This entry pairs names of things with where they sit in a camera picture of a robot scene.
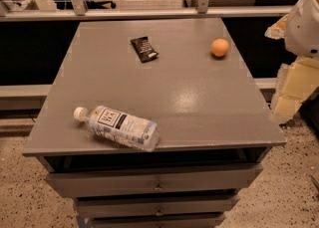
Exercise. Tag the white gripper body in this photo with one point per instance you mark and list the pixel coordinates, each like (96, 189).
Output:
(304, 32)

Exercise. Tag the bottom grey drawer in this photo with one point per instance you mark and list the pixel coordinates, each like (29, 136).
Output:
(201, 220)

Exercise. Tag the top grey drawer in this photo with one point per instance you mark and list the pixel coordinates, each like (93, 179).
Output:
(145, 181)

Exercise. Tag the grey drawer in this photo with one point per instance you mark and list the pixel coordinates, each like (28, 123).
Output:
(145, 181)
(201, 220)
(156, 206)

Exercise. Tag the grey drawer cabinet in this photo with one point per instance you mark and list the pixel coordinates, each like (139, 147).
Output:
(209, 112)

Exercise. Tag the middle grey drawer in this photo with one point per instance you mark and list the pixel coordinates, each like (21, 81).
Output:
(156, 206)

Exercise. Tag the black snack bar wrapper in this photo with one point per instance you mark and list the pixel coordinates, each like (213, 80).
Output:
(144, 49)

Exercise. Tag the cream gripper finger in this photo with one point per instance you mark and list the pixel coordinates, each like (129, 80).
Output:
(294, 85)
(277, 30)

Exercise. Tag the orange fruit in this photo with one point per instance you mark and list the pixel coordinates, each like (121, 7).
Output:
(219, 47)

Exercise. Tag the clear plastic water bottle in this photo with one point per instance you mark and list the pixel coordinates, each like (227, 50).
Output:
(125, 129)

